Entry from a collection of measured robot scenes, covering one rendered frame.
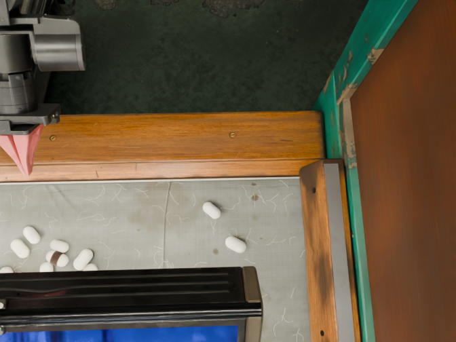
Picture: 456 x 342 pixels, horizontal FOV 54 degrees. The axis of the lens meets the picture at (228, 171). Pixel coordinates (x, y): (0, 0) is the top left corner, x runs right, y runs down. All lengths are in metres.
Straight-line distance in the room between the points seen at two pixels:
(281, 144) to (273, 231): 0.15
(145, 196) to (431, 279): 0.49
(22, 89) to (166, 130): 0.26
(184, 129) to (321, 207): 0.28
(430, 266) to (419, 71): 0.20
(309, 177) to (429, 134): 0.28
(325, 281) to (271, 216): 0.17
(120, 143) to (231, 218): 0.23
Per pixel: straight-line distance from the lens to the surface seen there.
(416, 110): 0.52
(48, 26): 0.65
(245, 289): 0.43
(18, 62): 0.66
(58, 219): 0.83
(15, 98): 0.67
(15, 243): 0.83
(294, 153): 0.80
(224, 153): 0.79
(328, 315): 0.69
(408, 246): 0.55
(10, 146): 0.69
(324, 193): 0.70
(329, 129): 0.81
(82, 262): 0.79
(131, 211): 0.81
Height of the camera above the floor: 1.52
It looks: 75 degrees down
